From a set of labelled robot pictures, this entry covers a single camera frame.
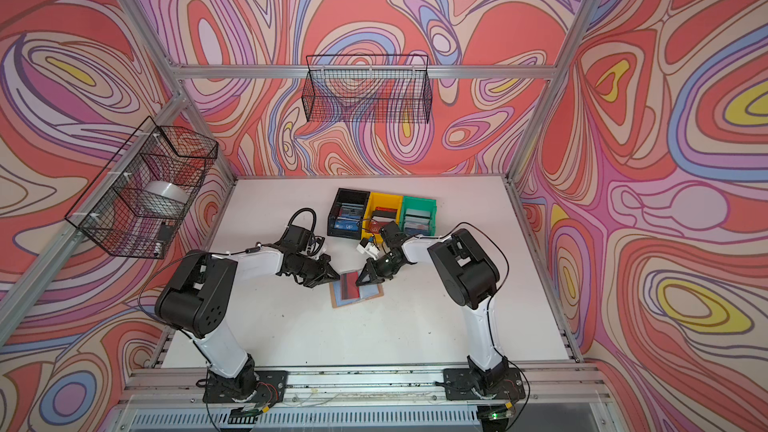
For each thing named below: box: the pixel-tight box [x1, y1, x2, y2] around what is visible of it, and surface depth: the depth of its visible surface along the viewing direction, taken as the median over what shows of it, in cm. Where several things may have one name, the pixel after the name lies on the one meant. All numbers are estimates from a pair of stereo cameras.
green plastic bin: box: [399, 196, 437, 236], surface depth 106 cm
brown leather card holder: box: [329, 271, 384, 308], surface depth 90 cm
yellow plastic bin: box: [362, 192, 403, 243], surface depth 107 cm
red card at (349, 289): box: [341, 271, 361, 301], surface depth 92 cm
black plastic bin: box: [327, 188, 370, 240], surface depth 107 cm
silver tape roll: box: [139, 181, 189, 218], surface depth 74 cm
